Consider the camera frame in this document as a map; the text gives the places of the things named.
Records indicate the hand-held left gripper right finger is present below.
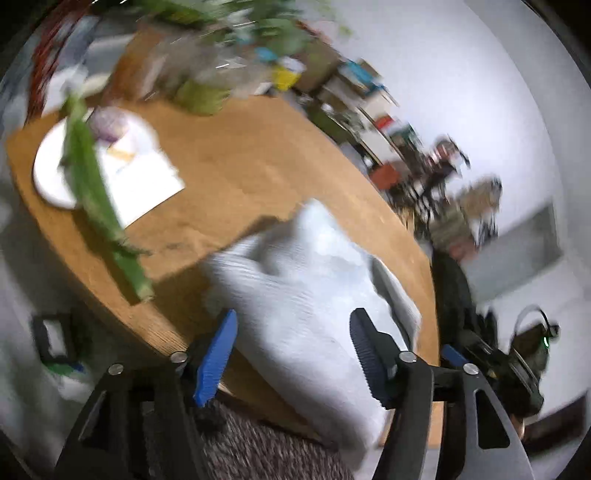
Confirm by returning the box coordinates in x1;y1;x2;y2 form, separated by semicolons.
349;308;534;480

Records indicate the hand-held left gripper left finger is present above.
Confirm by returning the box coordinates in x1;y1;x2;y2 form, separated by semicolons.
55;308;238;480

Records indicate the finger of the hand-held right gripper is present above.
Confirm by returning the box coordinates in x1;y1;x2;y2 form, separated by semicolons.
440;344;469;370

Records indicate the grey knit sweater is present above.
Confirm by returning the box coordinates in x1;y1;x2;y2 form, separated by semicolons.
203;198;423;467

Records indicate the black cloth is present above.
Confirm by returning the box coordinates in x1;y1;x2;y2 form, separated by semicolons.
429;249;497;352

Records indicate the person's patterned garment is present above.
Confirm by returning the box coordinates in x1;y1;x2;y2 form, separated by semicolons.
198;397;356;480

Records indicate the grey door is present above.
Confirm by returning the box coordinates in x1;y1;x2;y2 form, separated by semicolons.
466;203;561;296

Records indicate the beige tall object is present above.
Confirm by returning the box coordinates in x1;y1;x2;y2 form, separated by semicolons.
455;178;504;241

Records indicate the orange object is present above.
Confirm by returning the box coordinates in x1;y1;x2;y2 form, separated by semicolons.
369;164;400;190

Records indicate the white paper sheet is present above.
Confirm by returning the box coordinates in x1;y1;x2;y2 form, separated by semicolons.
99;148;185;229

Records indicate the long green leaf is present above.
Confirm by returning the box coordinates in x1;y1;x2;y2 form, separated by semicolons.
62;95;155;303

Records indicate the white plate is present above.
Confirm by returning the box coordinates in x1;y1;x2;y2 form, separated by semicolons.
32;108;160;209

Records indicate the purple round item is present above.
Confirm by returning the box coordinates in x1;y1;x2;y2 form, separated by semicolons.
90;107;130;141

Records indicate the teal packet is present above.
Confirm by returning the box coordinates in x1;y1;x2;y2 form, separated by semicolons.
342;60;384;88

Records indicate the yellow box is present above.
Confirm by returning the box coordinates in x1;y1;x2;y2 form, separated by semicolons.
272;65;305;90

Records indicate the green potted plant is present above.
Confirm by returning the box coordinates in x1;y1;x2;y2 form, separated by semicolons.
134;0;352;116

